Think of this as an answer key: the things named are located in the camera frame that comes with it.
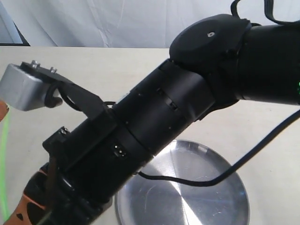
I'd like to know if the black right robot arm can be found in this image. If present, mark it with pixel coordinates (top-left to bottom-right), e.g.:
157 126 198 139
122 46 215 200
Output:
0 14 300 225

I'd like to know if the round steel plate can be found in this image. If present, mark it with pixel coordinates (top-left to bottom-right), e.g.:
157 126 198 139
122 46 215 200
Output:
115 140 250 225

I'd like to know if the green strip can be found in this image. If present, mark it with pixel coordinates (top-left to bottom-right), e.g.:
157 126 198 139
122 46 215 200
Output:
0 109 10 221

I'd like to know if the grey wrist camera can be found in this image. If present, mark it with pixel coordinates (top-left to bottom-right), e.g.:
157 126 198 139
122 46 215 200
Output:
0 61 62 112

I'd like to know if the white backdrop cloth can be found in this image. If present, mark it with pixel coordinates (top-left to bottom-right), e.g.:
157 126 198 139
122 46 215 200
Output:
0 0 300 49

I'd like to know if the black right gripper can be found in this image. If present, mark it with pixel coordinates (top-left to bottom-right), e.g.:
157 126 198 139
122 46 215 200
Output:
21 61 155 225

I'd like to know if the black camera cable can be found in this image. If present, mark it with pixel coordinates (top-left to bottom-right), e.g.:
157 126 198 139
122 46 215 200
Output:
137 110 300 188

